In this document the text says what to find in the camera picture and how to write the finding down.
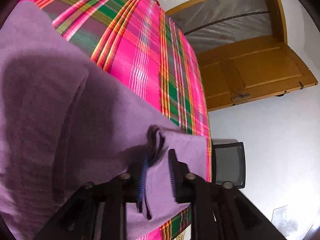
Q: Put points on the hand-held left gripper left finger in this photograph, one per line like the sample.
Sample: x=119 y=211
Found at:
x=142 y=180

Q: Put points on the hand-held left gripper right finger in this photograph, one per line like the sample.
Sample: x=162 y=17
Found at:
x=172 y=177

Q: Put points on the purple fleece cloth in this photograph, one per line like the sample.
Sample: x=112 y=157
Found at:
x=50 y=105

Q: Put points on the black mesh office chair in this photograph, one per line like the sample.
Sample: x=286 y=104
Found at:
x=230 y=162

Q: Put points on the pink green plaid sheet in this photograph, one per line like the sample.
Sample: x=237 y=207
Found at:
x=140 y=50

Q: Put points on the wooden door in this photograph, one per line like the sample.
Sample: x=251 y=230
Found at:
x=257 y=72

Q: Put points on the clear plastic door curtain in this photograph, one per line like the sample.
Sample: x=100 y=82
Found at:
x=225 y=25

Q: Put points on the wooden door frame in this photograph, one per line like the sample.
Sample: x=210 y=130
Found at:
x=280 y=12

